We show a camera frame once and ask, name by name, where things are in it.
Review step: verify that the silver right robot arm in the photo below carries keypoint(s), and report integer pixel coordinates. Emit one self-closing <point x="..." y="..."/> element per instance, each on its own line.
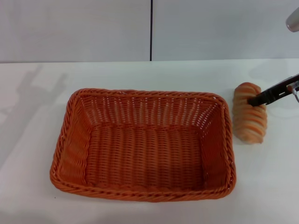
<point x="293" y="16"/>

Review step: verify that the orange woven plastic basket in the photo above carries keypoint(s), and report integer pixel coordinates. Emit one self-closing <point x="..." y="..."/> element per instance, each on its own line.
<point x="144" y="149"/>

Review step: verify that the striped orange bread roll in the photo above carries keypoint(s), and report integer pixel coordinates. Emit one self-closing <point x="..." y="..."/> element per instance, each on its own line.
<point x="250" y="123"/>

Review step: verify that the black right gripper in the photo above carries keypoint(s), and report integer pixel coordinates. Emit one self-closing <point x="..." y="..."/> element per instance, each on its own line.
<point x="290" y="81"/>

